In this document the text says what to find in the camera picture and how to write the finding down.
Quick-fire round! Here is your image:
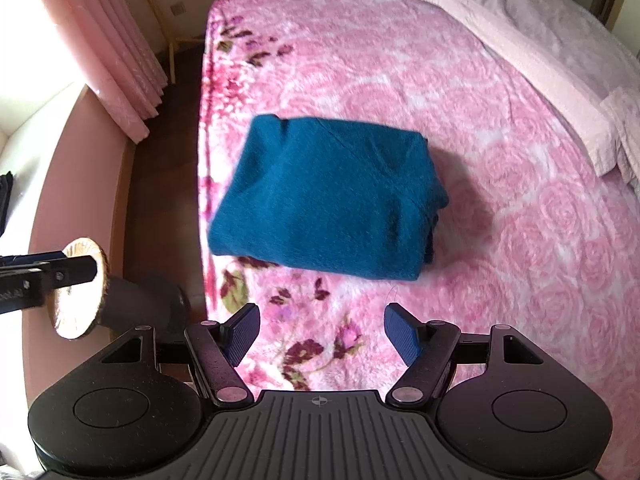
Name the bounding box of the black object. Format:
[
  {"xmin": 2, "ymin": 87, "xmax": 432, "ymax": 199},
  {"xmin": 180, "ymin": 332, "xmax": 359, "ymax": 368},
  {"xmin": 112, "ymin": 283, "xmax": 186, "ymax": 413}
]
[{"xmin": 0, "ymin": 172, "xmax": 15, "ymax": 234}]

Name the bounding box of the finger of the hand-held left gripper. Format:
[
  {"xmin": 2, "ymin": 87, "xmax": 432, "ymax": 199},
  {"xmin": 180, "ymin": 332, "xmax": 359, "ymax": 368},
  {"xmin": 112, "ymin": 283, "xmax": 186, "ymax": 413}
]
[
  {"xmin": 0, "ymin": 252, "xmax": 69, "ymax": 267},
  {"xmin": 0, "ymin": 256, "xmax": 97, "ymax": 290}
]

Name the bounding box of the teal blue sweater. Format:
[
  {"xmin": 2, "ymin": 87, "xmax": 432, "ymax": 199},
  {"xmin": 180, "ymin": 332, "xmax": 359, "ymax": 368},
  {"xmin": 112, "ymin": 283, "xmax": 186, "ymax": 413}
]
[{"xmin": 207, "ymin": 114, "xmax": 450, "ymax": 281}]

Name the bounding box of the pale pink quilt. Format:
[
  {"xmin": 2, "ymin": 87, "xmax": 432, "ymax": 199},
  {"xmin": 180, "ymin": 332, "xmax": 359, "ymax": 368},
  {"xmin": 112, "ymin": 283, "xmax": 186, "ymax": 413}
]
[{"xmin": 410, "ymin": 0, "xmax": 640, "ymax": 192}]

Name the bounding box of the pink curtain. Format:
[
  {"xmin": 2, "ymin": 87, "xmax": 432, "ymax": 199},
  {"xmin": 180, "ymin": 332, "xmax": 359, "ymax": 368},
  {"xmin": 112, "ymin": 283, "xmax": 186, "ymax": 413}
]
[{"xmin": 25, "ymin": 0, "xmax": 170, "ymax": 144}]

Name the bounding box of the pink window ledge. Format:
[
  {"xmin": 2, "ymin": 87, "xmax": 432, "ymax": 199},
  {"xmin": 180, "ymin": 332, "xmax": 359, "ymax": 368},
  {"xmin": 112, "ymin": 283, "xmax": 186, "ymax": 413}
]
[{"xmin": 22, "ymin": 85, "xmax": 137, "ymax": 343}]

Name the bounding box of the wooden chair frame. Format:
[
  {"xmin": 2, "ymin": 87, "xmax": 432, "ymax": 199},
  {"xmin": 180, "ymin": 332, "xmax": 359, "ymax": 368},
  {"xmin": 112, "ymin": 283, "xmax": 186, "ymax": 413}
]
[{"xmin": 167, "ymin": 32, "xmax": 206, "ymax": 86}]

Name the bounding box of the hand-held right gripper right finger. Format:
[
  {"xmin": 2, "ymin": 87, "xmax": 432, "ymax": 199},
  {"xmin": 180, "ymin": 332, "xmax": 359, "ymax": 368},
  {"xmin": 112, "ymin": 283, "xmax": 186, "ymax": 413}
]
[{"xmin": 384, "ymin": 302, "xmax": 545, "ymax": 407}]

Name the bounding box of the pink floral blanket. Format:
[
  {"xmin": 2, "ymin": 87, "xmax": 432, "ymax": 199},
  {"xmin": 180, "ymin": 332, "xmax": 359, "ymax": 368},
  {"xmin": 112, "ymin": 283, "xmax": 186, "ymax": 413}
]
[{"xmin": 199, "ymin": 0, "xmax": 640, "ymax": 461}]

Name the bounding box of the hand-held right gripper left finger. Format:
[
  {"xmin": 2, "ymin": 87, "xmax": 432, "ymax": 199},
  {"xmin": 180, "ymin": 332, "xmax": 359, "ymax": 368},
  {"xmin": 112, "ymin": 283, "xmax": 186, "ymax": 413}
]
[{"xmin": 100, "ymin": 302, "xmax": 262, "ymax": 408}]

